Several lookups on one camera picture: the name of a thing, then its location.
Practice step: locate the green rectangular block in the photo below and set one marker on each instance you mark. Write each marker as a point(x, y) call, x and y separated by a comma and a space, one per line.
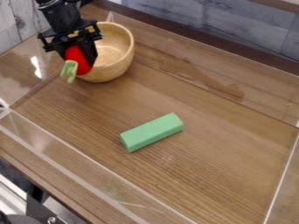
point(151, 132)

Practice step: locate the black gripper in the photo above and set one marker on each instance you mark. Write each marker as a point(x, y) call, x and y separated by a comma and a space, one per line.
point(70, 30)

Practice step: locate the wooden bowl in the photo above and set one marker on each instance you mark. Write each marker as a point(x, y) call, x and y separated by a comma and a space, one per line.
point(115, 53)

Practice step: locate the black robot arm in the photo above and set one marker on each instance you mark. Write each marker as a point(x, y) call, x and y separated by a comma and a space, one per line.
point(70, 29)

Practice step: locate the clear acrylic enclosure walls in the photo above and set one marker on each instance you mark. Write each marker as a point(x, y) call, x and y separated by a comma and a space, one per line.
point(226, 171)

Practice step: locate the red toy fruit green stem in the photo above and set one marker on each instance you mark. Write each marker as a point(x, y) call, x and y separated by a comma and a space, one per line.
point(77, 65)

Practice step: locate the black metal table bracket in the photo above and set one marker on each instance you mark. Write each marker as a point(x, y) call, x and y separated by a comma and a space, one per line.
point(37, 210)

